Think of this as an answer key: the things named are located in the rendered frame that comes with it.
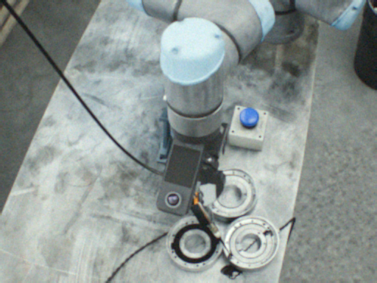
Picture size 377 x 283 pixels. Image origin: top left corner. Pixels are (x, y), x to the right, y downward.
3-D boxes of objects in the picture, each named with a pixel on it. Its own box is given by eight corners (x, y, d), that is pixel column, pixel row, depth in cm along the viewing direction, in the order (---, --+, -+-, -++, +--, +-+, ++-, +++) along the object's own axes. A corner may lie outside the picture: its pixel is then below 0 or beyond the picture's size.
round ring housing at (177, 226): (171, 276, 87) (168, 271, 83) (166, 226, 92) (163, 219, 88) (226, 269, 86) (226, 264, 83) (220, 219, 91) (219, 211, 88)
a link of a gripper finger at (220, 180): (228, 192, 77) (223, 161, 71) (226, 200, 77) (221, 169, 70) (200, 188, 79) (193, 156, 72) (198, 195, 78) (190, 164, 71)
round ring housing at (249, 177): (244, 167, 96) (244, 158, 93) (266, 210, 91) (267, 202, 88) (196, 188, 95) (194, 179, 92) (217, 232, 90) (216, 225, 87)
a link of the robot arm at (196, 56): (241, 26, 55) (199, 65, 51) (238, 88, 63) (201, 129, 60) (188, 4, 58) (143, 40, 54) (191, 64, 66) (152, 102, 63)
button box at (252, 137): (262, 151, 98) (263, 139, 94) (229, 145, 99) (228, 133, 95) (269, 119, 101) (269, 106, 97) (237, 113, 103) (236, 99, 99)
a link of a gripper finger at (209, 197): (229, 184, 84) (224, 153, 77) (220, 213, 81) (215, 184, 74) (212, 182, 85) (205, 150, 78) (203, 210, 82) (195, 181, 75)
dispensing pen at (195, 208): (222, 263, 83) (177, 190, 79) (222, 250, 87) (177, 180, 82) (233, 258, 83) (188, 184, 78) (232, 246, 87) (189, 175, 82)
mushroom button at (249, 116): (256, 137, 97) (257, 124, 92) (237, 134, 97) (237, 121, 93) (260, 121, 98) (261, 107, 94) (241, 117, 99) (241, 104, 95)
